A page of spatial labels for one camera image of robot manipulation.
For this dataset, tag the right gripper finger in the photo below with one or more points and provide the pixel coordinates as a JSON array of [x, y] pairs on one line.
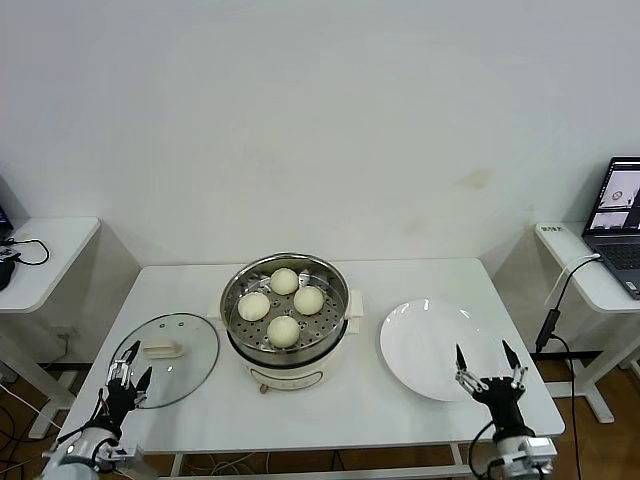
[[460, 359], [510, 354]]

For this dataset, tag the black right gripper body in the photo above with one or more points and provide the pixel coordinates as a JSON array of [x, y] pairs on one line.
[[502, 400]]

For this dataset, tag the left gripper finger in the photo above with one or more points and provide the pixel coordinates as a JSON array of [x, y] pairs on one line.
[[145, 382], [122, 370]]

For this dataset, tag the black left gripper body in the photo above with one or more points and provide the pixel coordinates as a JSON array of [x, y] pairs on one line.
[[120, 400]]

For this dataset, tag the white steamed baozi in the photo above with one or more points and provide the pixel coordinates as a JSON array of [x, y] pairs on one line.
[[283, 331], [253, 306], [284, 280], [308, 301]]

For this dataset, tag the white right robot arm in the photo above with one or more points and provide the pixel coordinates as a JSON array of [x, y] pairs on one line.
[[510, 467]]

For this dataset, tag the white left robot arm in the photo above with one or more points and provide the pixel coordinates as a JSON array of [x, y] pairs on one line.
[[80, 450]]

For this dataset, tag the stainless steel steamer basket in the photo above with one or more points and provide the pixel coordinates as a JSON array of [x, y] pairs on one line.
[[240, 330]]

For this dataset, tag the white round plate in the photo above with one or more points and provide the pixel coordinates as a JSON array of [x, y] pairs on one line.
[[400, 370]]

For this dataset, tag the white work table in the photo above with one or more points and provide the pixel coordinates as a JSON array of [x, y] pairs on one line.
[[350, 425]]

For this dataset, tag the small printed table label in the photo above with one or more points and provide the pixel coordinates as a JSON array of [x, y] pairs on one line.
[[551, 229]]

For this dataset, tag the cream electric cooker base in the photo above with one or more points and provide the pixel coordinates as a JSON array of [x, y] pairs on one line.
[[285, 375]]

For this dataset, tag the grey open laptop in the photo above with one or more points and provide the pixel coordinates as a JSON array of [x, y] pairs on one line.
[[615, 255]]

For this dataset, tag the dark laptop screen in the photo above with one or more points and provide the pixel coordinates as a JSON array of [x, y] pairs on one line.
[[3, 215]]

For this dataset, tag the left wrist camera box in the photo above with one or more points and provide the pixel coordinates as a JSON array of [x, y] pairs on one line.
[[119, 451]]

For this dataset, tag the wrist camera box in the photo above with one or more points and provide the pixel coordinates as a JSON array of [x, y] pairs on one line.
[[119, 451], [532, 446]]

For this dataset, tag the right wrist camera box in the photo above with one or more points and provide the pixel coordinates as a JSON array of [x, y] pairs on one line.
[[532, 446]]

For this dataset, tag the white wall socket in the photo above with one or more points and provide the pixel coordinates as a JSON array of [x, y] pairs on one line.
[[67, 332]]

